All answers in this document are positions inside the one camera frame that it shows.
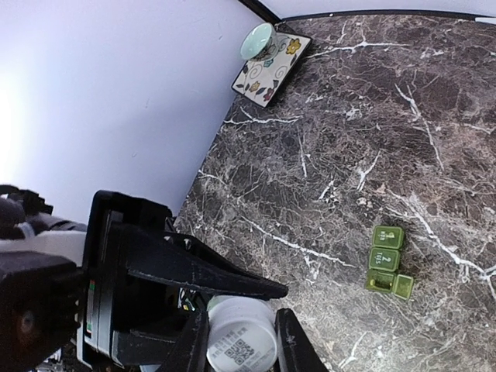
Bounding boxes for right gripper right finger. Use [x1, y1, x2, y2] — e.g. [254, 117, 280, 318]
[274, 308, 329, 372]

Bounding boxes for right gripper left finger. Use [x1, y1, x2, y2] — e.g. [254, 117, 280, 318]
[157, 309, 210, 372]

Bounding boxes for floral square plate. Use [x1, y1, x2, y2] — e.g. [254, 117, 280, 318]
[232, 33, 312, 108]

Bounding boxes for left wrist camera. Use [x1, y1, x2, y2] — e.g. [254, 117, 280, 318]
[1, 184, 86, 371]

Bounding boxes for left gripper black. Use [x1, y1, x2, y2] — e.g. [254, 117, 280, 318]
[77, 191, 288, 367]

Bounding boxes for pale green bowl left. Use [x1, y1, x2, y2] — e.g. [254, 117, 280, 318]
[240, 22, 279, 62]

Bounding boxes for left black frame post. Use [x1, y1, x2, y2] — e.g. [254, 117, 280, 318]
[239, 0, 283, 24]

